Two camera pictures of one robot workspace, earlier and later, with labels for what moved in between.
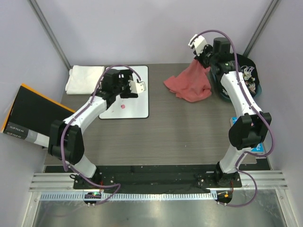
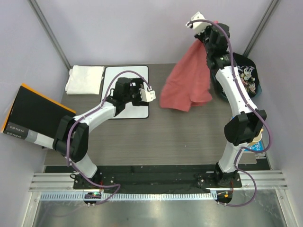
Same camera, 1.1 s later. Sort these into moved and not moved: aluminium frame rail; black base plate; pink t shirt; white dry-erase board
Moved: pink t shirt
Not moved: black base plate; white dry-erase board; aluminium frame rail
